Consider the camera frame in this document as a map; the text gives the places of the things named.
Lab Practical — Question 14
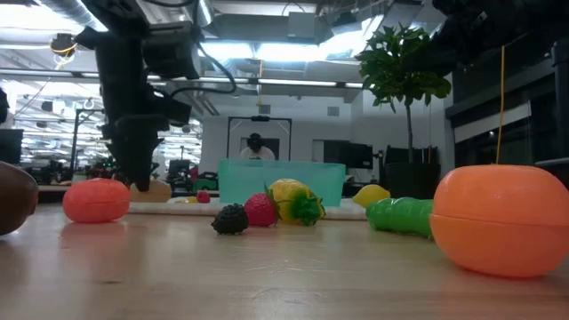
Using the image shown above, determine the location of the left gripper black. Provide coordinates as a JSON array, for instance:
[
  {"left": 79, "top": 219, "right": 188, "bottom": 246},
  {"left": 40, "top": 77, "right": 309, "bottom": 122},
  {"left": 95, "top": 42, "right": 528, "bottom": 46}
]
[{"left": 95, "top": 48, "right": 171, "bottom": 193}]

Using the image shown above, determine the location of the tan toy potato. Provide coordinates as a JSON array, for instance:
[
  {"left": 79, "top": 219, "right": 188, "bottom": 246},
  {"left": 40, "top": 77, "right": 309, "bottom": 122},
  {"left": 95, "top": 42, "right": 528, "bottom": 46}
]
[{"left": 129, "top": 179, "right": 172, "bottom": 204}]

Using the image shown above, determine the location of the orange ridged toy mandarin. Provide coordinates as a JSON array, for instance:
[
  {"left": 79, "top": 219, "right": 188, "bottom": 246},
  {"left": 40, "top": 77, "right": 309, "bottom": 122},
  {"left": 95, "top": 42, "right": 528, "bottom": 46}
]
[{"left": 61, "top": 177, "right": 132, "bottom": 224}]

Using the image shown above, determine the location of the red toy strawberry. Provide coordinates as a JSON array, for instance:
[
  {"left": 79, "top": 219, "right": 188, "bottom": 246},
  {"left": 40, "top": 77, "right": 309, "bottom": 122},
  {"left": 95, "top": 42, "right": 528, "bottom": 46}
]
[{"left": 243, "top": 184, "right": 281, "bottom": 228}]

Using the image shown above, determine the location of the brown toy kiwi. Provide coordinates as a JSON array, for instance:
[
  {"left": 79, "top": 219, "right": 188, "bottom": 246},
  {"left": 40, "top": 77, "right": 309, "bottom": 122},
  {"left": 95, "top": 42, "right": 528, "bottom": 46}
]
[{"left": 0, "top": 160, "right": 40, "bottom": 236}]

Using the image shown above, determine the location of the yellow toy pineapple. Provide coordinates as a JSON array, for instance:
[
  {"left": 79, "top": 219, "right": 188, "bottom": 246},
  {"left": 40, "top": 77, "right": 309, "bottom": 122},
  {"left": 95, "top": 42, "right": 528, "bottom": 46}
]
[{"left": 268, "top": 178, "right": 326, "bottom": 227}]

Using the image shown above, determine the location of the yellow toy lemon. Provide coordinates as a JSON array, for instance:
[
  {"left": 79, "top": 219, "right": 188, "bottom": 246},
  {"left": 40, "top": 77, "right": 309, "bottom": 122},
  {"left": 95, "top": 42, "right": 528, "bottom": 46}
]
[{"left": 352, "top": 183, "right": 392, "bottom": 209}]

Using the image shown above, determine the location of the green toy cucumber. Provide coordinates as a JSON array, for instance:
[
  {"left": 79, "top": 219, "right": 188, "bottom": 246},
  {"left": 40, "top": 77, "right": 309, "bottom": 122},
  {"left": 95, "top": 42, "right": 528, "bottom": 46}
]
[{"left": 365, "top": 196, "right": 435, "bottom": 239}]

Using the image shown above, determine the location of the orange toy orange green stem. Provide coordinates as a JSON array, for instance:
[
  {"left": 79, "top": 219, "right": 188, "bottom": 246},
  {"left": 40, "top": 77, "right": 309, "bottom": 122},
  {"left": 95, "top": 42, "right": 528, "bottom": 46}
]
[{"left": 429, "top": 164, "right": 569, "bottom": 279}]

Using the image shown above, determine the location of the teal translucent tupperware container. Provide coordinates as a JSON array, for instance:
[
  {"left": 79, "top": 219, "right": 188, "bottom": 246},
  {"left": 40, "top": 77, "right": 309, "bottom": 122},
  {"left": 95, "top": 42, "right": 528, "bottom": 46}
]
[{"left": 217, "top": 158, "right": 347, "bottom": 208}]

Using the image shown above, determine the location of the white checkered cloth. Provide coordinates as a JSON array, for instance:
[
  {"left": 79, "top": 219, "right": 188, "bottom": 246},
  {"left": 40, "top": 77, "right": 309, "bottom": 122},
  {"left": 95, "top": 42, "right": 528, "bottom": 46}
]
[{"left": 128, "top": 197, "right": 368, "bottom": 221}]

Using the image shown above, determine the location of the green crate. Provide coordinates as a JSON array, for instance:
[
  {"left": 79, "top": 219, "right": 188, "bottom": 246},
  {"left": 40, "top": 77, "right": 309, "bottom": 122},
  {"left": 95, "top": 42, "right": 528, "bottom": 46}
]
[{"left": 191, "top": 176, "right": 220, "bottom": 193}]

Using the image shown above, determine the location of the person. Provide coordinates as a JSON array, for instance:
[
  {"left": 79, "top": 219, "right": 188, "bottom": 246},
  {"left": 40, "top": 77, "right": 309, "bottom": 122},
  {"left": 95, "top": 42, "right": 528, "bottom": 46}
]
[{"left": 239, "top": 132, "right": 276, "bottom": 161}]

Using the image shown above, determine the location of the black toy blackberry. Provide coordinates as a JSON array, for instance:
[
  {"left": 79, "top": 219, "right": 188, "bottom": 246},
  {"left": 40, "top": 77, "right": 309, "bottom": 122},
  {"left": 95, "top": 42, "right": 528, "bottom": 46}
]
[{"left": 210, "top": 203, "right": 250, "bottom": 236}]

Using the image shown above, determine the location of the long ceiling light bar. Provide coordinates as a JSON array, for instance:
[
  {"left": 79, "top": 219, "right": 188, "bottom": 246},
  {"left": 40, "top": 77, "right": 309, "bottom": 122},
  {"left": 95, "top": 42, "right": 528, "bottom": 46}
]
[{"left": 0, "top": 68, "right": 364, "bottom": 89}]

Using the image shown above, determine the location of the green plant in black pot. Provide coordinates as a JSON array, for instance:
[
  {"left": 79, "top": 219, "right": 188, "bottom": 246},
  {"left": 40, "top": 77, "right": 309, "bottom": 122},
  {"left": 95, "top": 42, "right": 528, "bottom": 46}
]
[{"left": 355, "top": 24, "right": 453, "bottom": 200}]

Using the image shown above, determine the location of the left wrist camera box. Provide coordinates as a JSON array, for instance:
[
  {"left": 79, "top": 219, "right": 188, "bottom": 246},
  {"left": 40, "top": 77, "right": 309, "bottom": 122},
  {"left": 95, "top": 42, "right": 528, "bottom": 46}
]
[{"left": 153, "top": 95, "right": 193, "bottom": 128}]

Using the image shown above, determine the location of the black metal frame rig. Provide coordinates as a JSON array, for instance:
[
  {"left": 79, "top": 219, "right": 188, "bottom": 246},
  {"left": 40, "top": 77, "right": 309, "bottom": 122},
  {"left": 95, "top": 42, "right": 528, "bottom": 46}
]
[
  {"left": 226, "top": 116, "right": 293, "bottom": 162},
  {"left": 72, "top": 108, "right": 106, "bottom": 181}
]

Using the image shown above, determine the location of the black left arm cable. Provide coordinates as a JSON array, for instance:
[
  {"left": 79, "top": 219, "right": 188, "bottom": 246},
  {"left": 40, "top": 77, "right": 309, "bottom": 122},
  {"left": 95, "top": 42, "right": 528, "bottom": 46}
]
[{"left": 170, "top": 40, "right": 238, "bottom": 98}]

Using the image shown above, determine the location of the black ceiling dome yellow cable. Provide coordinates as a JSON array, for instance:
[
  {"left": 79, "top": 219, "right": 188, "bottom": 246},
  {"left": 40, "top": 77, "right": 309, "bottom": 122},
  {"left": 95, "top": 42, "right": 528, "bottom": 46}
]
[{"left": 48, "top": 33, "right": 79, "bottom": 72}]

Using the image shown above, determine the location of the silver round ceiling duct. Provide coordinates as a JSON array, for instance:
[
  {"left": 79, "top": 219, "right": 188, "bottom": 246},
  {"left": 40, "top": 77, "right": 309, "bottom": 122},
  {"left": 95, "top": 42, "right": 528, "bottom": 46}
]
[{"left": 195, "top": 0, "right": 215, "bottom": 27}]

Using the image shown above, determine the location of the grey rectangular ceiling duct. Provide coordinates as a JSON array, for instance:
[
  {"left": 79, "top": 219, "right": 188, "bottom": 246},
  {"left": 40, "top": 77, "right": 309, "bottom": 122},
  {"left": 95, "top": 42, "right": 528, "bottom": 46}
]
[{"left": 202, "top": 0, "right": 388, "bottom": 45}]

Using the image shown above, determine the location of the yellow hanging cord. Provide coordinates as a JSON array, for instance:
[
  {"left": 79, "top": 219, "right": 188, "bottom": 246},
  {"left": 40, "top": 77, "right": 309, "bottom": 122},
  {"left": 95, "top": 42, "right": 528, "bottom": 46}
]
[{"left": 494, "top": 44, "right": 507, "bottom": 165}]

